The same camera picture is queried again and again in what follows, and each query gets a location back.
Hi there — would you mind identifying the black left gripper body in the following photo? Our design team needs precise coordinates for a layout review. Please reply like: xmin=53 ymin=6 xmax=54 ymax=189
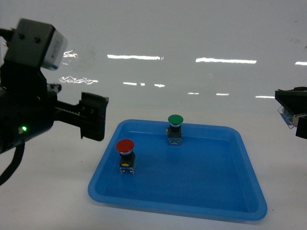
xmin=0 ymin=59 xmax=59 ymax=152

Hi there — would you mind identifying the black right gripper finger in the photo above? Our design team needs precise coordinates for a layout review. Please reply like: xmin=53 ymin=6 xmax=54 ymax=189
xmin=275 ymin=87 xmax=307 ymax=118
xmin=295 ymin=117 xmax=307 ymax=139

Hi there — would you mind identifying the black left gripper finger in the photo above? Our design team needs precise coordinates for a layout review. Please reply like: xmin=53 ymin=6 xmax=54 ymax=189
xmin=55 ymin=92 xmax=109 ymax=141

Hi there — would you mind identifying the red mushroom push button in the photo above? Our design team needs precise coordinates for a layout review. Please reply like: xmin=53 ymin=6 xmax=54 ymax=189
xmin=116 ymin=139 xmax=136 ymax=174

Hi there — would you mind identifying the yellow mushroom push button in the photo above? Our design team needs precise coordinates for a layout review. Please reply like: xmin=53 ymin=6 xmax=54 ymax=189
xmin=278 ymin=106 xmax=298 ymax=129

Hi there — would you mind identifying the green mushroom push button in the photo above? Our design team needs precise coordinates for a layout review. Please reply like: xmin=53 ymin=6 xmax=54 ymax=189
xmin=166 ymin=115 xmax=184 ymax=145

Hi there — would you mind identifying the blue plastic tray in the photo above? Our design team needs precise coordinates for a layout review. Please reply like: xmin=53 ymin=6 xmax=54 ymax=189
xmin=88 ymin=119 xmax=268 ymax=221

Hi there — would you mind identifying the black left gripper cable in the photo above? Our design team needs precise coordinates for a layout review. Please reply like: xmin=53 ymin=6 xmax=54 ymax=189
xmin=0 ymin=143 xmax=25 ymax=186

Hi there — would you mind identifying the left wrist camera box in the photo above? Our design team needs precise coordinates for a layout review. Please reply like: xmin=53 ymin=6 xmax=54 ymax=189
xmin=4 ymin=19 xmax=68 ymax=70

